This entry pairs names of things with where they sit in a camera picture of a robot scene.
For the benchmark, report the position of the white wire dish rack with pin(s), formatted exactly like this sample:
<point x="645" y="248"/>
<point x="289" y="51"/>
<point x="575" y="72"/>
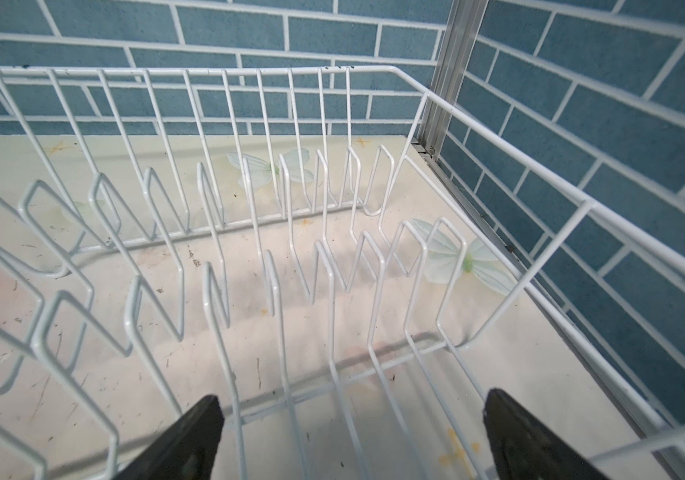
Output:
<point x="346" y="261"/>

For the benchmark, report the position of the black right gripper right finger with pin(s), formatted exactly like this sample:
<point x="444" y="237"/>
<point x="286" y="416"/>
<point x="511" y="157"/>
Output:
<point x="524" y="448"/>

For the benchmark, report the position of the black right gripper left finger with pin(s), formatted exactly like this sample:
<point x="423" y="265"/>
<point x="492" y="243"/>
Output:
<point x="186" y="450"/>

